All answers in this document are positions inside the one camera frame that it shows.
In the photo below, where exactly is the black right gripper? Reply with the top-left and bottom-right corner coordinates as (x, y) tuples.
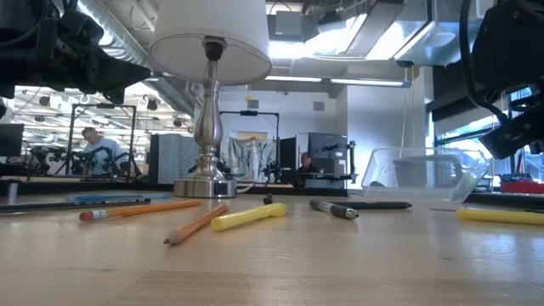
(471, 0), (544, 161)

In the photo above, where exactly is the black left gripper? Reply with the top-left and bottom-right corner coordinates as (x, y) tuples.
(40, 8), (153, 105)

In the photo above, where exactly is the yellow highlighter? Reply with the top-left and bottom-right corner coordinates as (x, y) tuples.
(456, 207), (544, 227)
(210, 202), (288, 233)

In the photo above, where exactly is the blue pen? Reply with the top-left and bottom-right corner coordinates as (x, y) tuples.
(66, 192), (172, 203)

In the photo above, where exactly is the clear plastic supply box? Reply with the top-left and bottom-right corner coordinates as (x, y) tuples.
(360, 146), (494, 203)

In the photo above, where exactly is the orange pencil with pink eraser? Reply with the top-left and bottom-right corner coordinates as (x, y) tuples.
(78, 199), (203, 223)

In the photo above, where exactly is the black pencil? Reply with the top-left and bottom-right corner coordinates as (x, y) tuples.
(0, 196), (152, 214)

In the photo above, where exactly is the black marker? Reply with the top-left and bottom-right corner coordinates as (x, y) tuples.
(335, 201), (413, 211)

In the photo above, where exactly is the sharpened orange pencil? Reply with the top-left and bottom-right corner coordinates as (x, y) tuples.
(163, 201), (230, 246)

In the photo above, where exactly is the silver and black pen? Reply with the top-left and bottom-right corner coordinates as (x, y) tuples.
(309, 199), (360, 221)

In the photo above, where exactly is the grey ceiling box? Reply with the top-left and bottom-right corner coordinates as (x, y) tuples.
(274, 10), (305, 37)

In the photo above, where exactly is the red bin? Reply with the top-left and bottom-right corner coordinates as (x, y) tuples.
(500, 180), (544, 195)

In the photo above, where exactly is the person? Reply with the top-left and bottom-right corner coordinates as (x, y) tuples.
(295, 151), (320, 188)
(80, 126), (128, 178)

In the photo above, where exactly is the grey partition panel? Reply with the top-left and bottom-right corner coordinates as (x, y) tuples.
(148, 133), (201, 184)

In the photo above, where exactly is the white shade silver table lamp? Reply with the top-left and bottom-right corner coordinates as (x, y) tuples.
(148, 0), (273, 199)

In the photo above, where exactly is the black monitor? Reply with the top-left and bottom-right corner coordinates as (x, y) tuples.
(0, 122), (26, 157)

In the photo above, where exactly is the blue and white cloth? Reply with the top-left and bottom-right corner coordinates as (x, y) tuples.
(220, 135), (277, 184)

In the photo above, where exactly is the long ceiling light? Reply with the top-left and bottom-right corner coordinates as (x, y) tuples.
(263, 75), (412, 88)

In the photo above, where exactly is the grey and white cabinet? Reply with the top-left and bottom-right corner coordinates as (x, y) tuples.
(297, 132), (349, 190)

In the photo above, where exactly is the black metal rig frame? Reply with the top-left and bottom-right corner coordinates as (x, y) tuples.
(218, 110), (281, 184)
(65, 103), (138, 178)

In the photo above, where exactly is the black metal table frame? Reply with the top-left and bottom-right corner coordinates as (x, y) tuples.
(0, 180), (544, 210)

